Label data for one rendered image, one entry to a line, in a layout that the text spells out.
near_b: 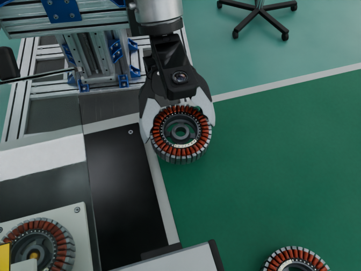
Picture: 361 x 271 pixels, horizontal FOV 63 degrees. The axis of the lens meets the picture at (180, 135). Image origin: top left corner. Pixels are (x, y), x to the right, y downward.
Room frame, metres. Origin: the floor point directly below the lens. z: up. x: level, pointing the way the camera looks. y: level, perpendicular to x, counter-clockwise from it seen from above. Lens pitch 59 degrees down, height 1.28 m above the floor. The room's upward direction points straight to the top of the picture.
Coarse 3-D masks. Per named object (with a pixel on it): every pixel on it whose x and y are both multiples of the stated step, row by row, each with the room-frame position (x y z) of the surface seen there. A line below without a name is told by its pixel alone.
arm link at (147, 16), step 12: (144, 0) 0.38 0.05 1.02; (156, 0) 0.38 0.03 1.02; (168, 0) 0.38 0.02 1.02; (180, 0) 0.40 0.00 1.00; (144, 12) 0.37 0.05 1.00; (156, 12) 0.37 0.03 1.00; (168, 12) 0.37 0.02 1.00; (180, 12) 0.39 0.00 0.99; (144, 24) 0.38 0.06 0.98; (156, 24) 0.37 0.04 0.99
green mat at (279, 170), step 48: (240, 96) 0.42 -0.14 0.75; (288, 96) 0.42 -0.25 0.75; (336, 96) 0.42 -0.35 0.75; (240, 144) 0.29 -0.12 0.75; (288, 144) 0.29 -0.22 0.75; (336, 144) 0.29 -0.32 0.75; (192, 192) 0.19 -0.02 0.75; (240, 192) 0.19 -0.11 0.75; (288, 192) 0.19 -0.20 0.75; (336, 192) 0.19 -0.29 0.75; (192, 240) 0.11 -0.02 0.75; (240, 240) 0.11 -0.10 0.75; (288, 240) 0.11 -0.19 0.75; (336, 240) 0.11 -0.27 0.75
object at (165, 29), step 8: (168, 24) 0.37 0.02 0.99; (176, 24) 0.37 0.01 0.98; (144, 32) 0.37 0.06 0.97; (152, 32) 0.36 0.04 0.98; (160, 32) 0.36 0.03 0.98; (168, 32) 0.36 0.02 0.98; (144, 56) 0.40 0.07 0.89; (152, 56) 0.39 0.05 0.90; (144, 64) 0.38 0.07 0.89; (152, 64) 0.35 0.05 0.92; (152, 72) 0.33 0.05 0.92; (152, 80) 0.32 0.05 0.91; (160, 80) 0.32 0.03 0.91; (152, 88) 0.31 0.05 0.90; (160, 88) 0.32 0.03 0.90
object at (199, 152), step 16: (160, 112) 0.32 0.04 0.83; (176, 112) 0.32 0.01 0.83; (192, 112) 0.31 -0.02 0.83; (160, 128) 0.28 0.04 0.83; (176, 128) 0.29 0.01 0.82; (192, 128) 0.30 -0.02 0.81; (208, 128) 0.28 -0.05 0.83; (160, 144) 0.25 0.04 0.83; (192, 144) 0.25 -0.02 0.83; (208, 144) 0.26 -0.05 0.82; (176, 160) 0.23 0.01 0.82; (192, 160) 0.23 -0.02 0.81
